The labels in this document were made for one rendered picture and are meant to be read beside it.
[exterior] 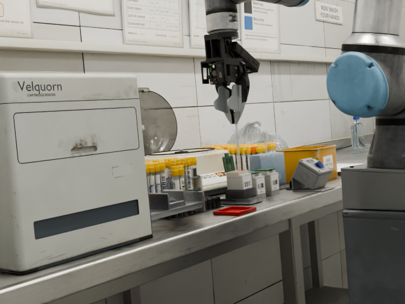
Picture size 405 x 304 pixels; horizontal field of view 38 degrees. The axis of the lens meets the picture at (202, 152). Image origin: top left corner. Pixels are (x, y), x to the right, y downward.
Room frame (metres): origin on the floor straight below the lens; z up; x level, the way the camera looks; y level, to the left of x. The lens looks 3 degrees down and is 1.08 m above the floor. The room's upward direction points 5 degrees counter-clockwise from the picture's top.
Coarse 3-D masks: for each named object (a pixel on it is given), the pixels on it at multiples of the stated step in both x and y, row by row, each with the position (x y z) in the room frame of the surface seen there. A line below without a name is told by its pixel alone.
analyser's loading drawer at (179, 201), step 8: (168, 192) 1.20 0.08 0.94; (176, 192) 1.19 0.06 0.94; (184, 192) 1.24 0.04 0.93; (192, 192) 1.23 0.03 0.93; (200, 192) 1.21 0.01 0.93; (152, 200) 1.16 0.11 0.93; (160, 200) 1.15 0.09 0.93; (168, 200) 1.14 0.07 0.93; (176, 200) 1.19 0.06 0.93; (184, 200) 1.18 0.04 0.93; (192, 200) 1.23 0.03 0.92; (200, 200) 1.22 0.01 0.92; (152, 208) 1.17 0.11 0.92; (160, 208) 1.15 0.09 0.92; (168, 208) 1.14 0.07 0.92; (176, 208) 1.15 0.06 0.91; (184, 208) 1.17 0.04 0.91; (192, 208) 1.19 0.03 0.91; (200, 208) 1.22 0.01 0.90; (152, 216) 1.10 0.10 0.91; (160, 216) 1.12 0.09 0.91
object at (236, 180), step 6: (228, 174) 1.41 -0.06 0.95; (234, 174) 1.40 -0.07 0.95; (240, 174) 1.40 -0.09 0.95; (246, 174) 1.41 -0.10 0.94; (228, 180) 1.41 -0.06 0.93; (234, 180) 1.40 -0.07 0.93; (240, 180) 1.39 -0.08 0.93; (246, 180) 1.40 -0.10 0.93; (228, 186) 1.42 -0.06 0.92; (234, 186) 1.40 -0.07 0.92; (240, 186) 1.39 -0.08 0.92; (246, 186) 1.40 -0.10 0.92; (252, 186) 1.42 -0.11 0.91
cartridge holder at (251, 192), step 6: (228, 192) 1.41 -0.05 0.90; (234, 192) 1.40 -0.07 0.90; (240, 192) 1.39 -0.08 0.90; (246, 192) 1.39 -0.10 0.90; (252, 192) 1.41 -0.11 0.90; (222, 198) 1.42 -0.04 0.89; (228, 198) 1.41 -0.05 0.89; (234, 198) 1.40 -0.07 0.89; (240, 198) 1.39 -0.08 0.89; (246, 198) 1.39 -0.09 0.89; (252, 198) 1.38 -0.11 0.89; (258, 198) 1.40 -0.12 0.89; (246, 204) 1.38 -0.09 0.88
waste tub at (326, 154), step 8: (288, 152) 1.71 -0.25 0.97; (296, 152) 1.69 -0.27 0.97; (304, 152) 1.68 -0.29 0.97; (312, 152) 1.66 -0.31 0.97; (320, 152) 1.67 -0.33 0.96; (328, 152) 1.72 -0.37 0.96; (288, 160) 1.71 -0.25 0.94; (296, 160) 1.69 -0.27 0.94; (320, 160) 1.66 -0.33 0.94; (328, 160) 1.71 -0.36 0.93; (288, 168) 1.71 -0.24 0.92; (336, 168) 1.76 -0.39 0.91; (288, 176) 1.71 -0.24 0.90; (336, 176) 1.75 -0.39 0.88
